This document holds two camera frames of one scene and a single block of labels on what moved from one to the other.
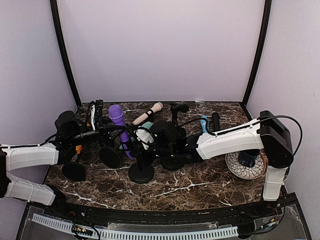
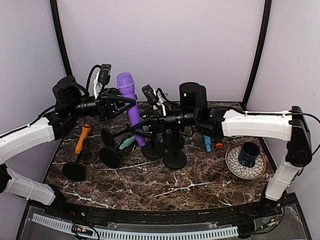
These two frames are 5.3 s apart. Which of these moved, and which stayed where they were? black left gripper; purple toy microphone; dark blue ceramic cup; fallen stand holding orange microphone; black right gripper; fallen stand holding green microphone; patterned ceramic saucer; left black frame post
Moved: black left gripper; black right gripper; purple toy microphone
Stayed: fallen stand holding orange microphone; fallen stand holding green microphone; patterned ceramic saucer; dark blue ceramic cup; left black frame post
